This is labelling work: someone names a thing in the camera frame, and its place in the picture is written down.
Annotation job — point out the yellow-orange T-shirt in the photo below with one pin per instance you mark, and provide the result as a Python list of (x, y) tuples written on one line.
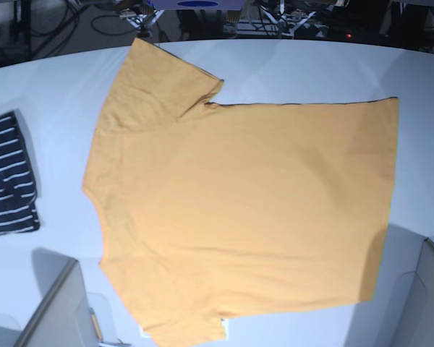
[(212, 212)]

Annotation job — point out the navy white striped garment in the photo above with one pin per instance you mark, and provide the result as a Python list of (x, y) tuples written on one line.
[(18, 187)]

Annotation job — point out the white paper label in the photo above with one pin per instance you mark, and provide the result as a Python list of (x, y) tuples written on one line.
[(224, 322)]

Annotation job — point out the grey bin left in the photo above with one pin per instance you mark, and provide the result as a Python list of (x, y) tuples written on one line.
[(63, 317)]

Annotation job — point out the grey bin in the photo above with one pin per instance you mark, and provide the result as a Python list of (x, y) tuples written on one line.
[(406, 318), (63, 317)]

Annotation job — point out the grey bin right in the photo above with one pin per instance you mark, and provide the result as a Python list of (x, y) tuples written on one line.
[(406, 318)]

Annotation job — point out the aluminium frame rail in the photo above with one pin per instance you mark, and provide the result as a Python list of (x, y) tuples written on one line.
[(246, 29)]

